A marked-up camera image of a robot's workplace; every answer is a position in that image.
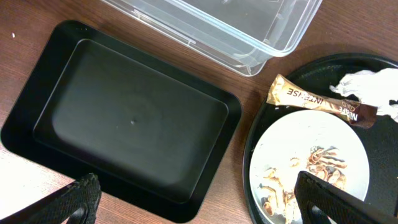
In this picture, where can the clear plastic bin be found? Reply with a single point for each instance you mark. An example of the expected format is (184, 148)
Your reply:
(241, 35)

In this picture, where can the grey plate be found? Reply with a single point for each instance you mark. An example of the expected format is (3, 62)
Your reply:
(293, 135)

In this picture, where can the gold coffee sachet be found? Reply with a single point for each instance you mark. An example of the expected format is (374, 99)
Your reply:
(284, 93)

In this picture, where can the black rectangular tray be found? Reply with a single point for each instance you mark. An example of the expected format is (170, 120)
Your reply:
(152, 133)

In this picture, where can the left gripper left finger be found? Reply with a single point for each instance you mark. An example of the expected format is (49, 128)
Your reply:
(75, 203)

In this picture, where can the crumpled white napkin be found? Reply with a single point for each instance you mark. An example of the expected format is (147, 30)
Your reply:
(372, 88)

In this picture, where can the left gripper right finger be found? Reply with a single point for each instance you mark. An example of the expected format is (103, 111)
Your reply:
(321, 202)

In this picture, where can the food scraps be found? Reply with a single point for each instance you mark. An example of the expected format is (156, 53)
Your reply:
(278, 183)

